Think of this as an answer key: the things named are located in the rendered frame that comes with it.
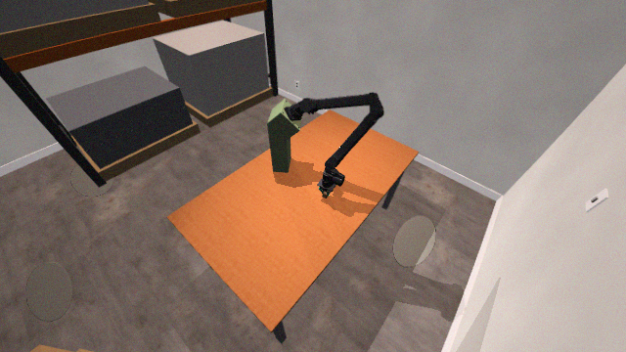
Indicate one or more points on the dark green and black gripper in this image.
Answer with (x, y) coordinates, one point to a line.
(326, 186)

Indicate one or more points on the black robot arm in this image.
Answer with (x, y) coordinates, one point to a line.
(295, 112)

